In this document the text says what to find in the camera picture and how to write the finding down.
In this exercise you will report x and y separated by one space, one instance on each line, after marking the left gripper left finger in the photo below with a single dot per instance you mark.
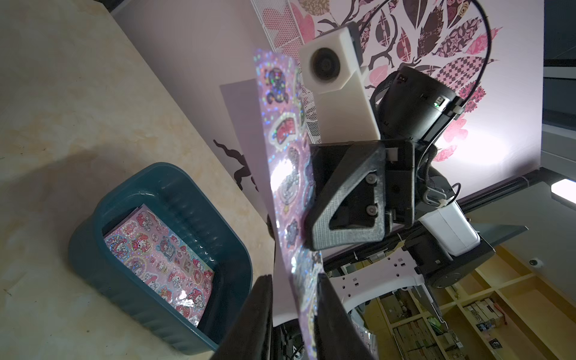
250 335

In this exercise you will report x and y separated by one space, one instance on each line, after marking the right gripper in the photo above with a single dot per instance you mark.
362 188

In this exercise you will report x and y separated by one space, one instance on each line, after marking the white wire basket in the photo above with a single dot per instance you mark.
286 25

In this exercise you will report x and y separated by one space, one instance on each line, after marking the teal plastic storage box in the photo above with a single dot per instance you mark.
174 197

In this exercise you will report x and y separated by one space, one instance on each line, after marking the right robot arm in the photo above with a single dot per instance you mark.
410 105

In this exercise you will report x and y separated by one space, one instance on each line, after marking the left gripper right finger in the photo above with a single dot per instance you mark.
336 337

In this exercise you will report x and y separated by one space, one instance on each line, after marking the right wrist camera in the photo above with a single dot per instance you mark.
332 70

